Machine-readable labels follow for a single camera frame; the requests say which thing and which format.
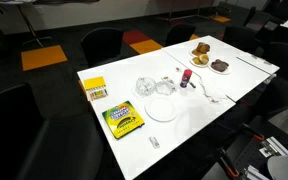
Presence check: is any clear glass lid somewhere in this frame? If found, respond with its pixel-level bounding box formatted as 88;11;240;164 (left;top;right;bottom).
154;80;177;97

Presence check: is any clear glass bowl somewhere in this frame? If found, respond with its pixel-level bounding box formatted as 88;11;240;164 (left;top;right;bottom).
135;76;157;97

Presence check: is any clear plastic lid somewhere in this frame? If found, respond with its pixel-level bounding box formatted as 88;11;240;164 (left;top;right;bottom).
144;96;179;123

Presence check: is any yellow black box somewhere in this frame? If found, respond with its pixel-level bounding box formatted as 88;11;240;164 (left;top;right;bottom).
101;100;146;140

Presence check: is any red spray can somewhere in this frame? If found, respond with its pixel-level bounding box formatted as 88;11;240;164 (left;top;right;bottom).
179;68;193;89

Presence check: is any small yellow marker box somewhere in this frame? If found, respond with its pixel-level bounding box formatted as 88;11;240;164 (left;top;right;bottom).
83;76;109;102

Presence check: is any white plate under tan pastry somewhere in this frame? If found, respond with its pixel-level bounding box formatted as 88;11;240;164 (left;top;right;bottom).
189;56;211;69

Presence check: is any black office chair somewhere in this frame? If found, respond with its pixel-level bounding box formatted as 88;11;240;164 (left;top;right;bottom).
0;83;105;180
262;41;288;84
230;76;288;125
222;25;262;54
80;27;125;68
164;23;197;47
243;6;275;33

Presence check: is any tan folded pastry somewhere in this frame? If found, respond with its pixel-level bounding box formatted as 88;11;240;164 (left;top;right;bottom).
192;54;210;66

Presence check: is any white paper sheet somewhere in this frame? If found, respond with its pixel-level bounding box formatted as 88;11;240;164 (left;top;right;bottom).
193;73;233;105

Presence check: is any brown crossed bread bun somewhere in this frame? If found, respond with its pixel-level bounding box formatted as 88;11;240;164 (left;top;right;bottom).
194;41;212;55

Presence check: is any chocolate crossed bread bun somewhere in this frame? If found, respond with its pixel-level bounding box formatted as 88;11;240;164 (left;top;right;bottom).
210;58;230;73

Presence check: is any white plate under chocolate bun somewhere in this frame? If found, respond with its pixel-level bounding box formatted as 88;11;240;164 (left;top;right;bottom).
207;59;232;76

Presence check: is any black metal stand leg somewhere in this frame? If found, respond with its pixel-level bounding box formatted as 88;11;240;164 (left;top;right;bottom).
17;3;53;48

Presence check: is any orange handled clamp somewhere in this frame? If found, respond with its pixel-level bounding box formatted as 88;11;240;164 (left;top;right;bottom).
240;122;266;142
217;146;242;179

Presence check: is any white mounting bracket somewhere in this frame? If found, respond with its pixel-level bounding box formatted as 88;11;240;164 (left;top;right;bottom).
245;164;270;180

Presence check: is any silver metal bracket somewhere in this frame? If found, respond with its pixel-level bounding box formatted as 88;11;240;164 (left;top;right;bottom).
258;135;288;158

